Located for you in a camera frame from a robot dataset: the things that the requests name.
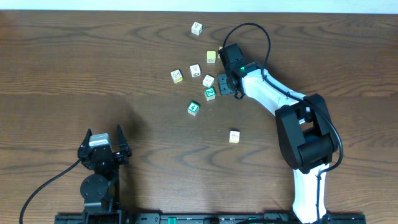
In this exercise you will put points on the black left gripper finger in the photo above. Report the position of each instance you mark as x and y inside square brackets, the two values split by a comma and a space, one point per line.
[122, 143]
[86, 141]

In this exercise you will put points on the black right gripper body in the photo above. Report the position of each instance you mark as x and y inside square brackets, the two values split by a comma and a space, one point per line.
[224, 84]

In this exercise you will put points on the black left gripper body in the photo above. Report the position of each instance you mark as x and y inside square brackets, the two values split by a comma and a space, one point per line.
[101, 154]

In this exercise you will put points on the green letter N block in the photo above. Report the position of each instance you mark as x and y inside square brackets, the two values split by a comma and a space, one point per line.
[210, 94]

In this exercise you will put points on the yellow sided wooden block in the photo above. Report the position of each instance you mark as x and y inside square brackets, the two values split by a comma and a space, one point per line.
[234, 136]

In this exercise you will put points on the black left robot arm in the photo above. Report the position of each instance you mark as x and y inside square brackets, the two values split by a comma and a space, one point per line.
[100, 190]

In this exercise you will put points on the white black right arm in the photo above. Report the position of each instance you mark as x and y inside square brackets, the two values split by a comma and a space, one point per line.
[307, 139]

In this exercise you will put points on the white wooden block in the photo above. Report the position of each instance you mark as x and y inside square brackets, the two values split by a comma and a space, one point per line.
[208, 81]

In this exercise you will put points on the yellow top wooden block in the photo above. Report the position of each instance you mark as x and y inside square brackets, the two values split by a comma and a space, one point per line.
[210, 56]

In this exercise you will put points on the wooden block letter W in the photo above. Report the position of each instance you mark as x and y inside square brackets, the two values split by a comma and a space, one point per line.
[195, 70]

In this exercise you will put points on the green number 4 block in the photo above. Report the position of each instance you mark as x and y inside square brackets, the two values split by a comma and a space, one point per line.
[193, 108]

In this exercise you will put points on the wooden block letter B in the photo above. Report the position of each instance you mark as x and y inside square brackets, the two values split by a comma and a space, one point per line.
[176, 76]

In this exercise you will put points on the wooden block number 3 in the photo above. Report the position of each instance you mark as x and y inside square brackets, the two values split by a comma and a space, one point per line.
[196, 28]

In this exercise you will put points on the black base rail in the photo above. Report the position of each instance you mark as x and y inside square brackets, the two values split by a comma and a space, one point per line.
[156, 218]

